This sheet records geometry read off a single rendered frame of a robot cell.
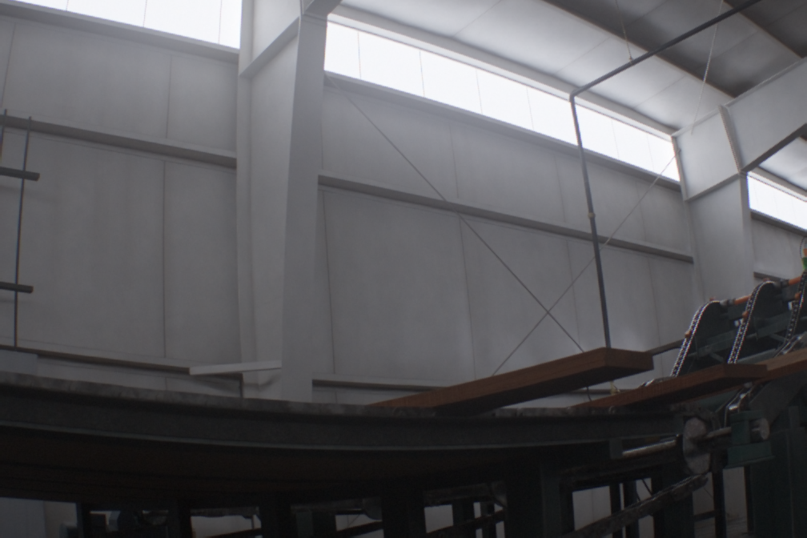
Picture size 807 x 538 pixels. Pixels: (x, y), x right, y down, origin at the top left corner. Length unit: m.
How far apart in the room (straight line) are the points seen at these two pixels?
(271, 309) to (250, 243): 0.77
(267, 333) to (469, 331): 2.82
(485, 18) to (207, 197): 4.26
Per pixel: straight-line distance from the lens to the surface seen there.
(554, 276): 11.31
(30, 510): 6.74
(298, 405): 1.31
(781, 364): 2.28
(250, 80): 9.18
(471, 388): 1.40
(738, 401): 2.28
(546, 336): 10.91
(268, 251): 8.17
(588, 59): 12.28
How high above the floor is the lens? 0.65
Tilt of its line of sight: 18 degrees up
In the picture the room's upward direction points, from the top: 5 degrees counter-clockwise
